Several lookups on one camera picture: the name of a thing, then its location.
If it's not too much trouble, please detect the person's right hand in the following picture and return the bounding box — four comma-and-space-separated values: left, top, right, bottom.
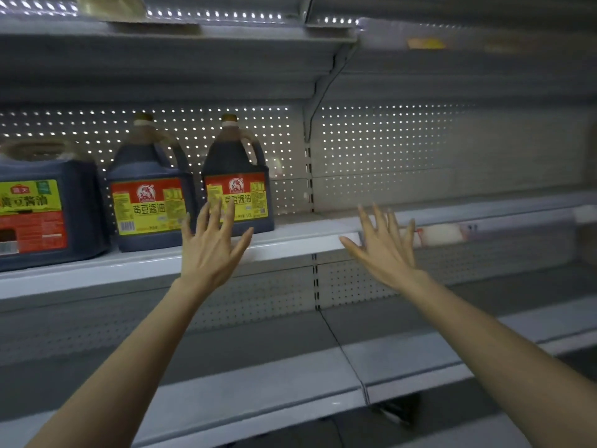
339, 203, 423, 291

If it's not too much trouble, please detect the person's left hand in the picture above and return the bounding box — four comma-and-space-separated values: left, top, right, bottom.
179, 198, 255, 295

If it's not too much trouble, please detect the person's right forearm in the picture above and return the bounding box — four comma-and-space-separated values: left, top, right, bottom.
399, 270, 597, 448

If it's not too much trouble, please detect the person's left forearm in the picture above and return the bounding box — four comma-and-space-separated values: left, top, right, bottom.
25, 277, 220, 448

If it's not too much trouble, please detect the white shelf price tag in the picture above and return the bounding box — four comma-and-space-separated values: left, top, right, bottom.
416, 226, 470, 248

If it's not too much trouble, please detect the soy sauce jug red-yellow label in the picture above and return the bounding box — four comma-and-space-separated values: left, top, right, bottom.
106, 113, 197, 253
201, 114, 276, 237

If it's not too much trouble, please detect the perforated grey back panel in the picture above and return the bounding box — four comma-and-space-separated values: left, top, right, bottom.
310, 101, 597, 214
0, 105, 312, 219

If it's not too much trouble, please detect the soy sauce jug green-yellow label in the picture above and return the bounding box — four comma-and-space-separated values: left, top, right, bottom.
0, 139, 112, 272

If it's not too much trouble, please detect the yellow carton box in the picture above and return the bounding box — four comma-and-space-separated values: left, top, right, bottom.
75, 0, 149, 23

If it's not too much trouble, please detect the grey shelf support bracket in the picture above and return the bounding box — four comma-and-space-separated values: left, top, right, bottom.
303, 42, 359, 144

